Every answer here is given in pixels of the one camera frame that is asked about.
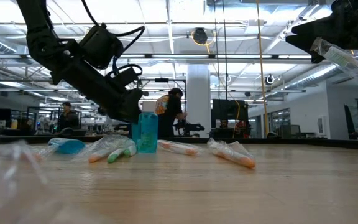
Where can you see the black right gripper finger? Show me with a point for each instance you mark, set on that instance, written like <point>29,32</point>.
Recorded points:
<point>315,29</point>
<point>317,56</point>

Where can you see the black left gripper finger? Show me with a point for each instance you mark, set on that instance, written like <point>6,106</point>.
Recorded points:
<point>113,112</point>
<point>134,105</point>

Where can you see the blue plastic cup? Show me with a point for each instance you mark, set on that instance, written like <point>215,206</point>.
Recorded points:
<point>148,133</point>

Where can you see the pile of toothbrushes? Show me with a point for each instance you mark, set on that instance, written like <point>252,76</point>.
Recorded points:
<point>113,157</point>

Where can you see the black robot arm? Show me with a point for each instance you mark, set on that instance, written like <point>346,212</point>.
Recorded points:
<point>194,127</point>

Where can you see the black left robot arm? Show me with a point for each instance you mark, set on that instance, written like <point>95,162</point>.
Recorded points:
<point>39,37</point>

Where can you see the person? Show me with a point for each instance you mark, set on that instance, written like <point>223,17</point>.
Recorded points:
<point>169,115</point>
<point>68,119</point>

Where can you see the white building column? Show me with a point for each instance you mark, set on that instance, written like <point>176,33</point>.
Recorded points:
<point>197,93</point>

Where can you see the large black screen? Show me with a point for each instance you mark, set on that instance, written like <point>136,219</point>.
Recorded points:
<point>228,109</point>

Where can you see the clear plastic wrapper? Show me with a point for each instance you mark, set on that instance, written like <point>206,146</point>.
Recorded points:
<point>8,186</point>

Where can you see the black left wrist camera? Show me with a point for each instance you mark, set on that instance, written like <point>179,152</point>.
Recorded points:
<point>99,46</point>

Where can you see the black robot cell frame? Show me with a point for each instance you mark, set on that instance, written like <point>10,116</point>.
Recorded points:
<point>161,80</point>

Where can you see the black aluminium table frame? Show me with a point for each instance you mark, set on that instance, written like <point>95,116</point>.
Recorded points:
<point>291,141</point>

